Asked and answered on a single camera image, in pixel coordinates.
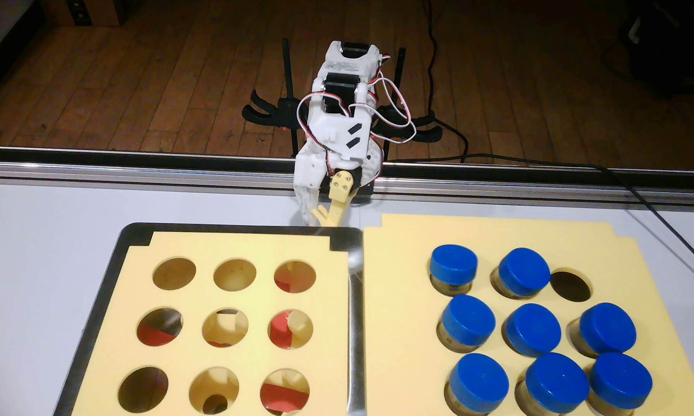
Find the small yellow foam rack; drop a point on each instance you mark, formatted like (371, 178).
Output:
(329, 346)

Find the metal tray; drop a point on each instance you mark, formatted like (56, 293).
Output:
(356, 346)

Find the red support under rack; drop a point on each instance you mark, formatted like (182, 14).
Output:
(283, 398)

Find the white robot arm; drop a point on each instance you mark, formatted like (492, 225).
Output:
(347, 66)

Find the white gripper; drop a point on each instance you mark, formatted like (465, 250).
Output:
(311, 172)

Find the aluminium table rail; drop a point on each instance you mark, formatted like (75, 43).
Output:
(92, 170)

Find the black bag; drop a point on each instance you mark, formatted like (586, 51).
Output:
(670, 46)

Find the blue capped test tube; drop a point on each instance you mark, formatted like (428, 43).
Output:
(556, 382)
(608, 328)
(619, 380)
(452, 264)
(468, 319)
(478, 383)
(524, 270)
(533, 329)

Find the large yellow foam rack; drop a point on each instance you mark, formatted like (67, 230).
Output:
(393, 370)

